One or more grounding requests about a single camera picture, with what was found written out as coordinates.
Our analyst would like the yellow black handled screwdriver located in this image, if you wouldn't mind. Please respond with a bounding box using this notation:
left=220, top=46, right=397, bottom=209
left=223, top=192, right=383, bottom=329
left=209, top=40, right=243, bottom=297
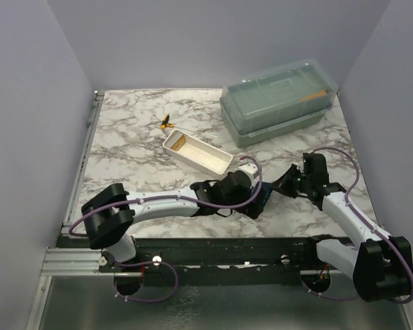
left=160, top=114, right=218, bottom=138

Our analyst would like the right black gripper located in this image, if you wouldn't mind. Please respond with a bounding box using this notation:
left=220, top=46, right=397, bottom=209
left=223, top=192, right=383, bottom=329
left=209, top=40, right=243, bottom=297
left=269, top=163, right=313, bottom=199

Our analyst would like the green bin with clear lid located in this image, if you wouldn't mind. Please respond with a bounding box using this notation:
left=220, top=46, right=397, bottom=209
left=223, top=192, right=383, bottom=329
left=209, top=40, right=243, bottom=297
left=220, top=59, right=339, bottom=149

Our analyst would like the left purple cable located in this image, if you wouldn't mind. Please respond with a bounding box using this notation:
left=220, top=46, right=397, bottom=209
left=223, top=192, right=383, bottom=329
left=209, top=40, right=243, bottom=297
left=67, top=155, right=263, bottom=304

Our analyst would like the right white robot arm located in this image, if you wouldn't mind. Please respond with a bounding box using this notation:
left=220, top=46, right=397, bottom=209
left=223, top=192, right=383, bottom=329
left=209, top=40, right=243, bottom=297
left=271, top=149, right=413, bottom=304

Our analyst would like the left aluminium rail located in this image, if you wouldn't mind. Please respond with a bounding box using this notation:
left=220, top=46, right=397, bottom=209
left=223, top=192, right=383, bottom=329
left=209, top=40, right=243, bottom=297
left=41, top=248, right=101, bottom=276

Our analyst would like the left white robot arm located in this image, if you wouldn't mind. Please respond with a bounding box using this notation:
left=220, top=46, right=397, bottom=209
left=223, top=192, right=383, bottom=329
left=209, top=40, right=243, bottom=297
left=81, top=170, right=268, bottom=272

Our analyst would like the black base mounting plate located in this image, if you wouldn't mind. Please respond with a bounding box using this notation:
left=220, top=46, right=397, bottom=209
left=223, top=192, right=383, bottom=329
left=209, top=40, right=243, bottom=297
left=54, top=236, right=331, bottom=287

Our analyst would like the white rectangular tray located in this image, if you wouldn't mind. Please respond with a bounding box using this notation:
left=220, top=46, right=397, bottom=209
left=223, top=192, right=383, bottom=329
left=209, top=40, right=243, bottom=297
left=162, top=129, right=233, bottom=177

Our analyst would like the blue card holder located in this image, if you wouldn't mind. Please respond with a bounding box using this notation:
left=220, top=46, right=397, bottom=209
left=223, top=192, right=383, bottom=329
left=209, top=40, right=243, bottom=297
left=259, top=182, right=273, bottom=207

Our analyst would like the stack of cards in tray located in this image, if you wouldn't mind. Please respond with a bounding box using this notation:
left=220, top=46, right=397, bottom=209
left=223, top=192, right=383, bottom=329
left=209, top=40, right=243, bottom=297
left=169, top=132, right=187, bottom=151

